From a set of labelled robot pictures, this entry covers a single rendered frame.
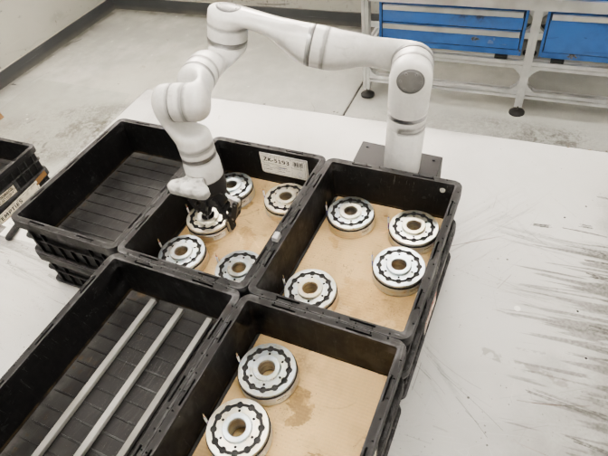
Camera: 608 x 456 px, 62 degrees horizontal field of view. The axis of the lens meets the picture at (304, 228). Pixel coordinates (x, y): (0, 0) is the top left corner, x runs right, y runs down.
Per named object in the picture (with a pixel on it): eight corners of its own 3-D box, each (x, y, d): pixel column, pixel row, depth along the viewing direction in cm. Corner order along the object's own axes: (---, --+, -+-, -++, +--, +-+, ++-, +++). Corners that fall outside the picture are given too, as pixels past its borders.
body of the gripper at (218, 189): (231, 163, 105) (240, 196, 112) (196, 156, 108) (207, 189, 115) (213, 186, 101) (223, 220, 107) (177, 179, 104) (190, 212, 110)
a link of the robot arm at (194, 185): (166, 194, 102) (156, 169, 97) (195, 159, 109) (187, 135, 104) (205, 202, 99) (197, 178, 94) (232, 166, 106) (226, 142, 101)
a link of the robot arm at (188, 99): (198, 93, 87) (221, 58, 97) (150, 94, 88) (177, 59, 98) (208, 129, 91) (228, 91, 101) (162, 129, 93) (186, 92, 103)
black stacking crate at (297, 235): (332, 196, 123) (328, 158, 115) (456, 223, 113) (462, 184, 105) (257, 327, 99) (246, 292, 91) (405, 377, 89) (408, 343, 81)
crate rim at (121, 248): (217, 143, 127) (215, 135, 126) (328, 165, 117) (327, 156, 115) (117, 258, 103) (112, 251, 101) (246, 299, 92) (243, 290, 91)
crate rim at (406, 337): (328, 165, 117) (328, 156, 115) (462, 190, 106) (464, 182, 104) (246, 299, 92) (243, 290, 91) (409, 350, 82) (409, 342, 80)
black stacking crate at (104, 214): (135, 153, 144) (120, 119, 136) (224, 173, 134) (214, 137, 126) (33, 253, 120) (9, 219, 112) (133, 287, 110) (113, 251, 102)
